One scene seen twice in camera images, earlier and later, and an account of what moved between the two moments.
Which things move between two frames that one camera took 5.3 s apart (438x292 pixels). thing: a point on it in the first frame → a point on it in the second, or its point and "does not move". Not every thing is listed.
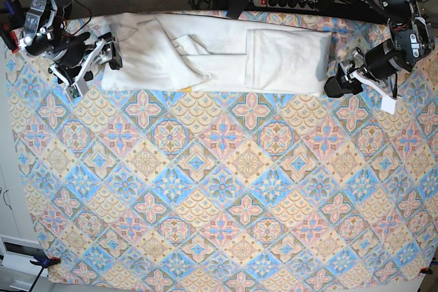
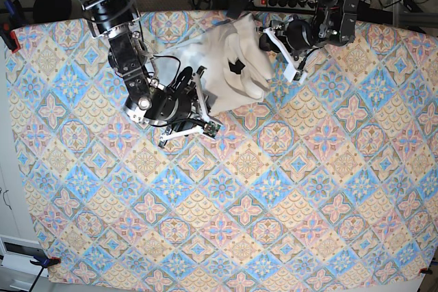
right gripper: [343, 83] → [266, 44]
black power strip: [285, 2] does not move
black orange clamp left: [44, 262] does not move
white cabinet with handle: [18, 246] does not move
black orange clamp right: [426, 271] does not move
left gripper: [109, 53] → [189, 101]
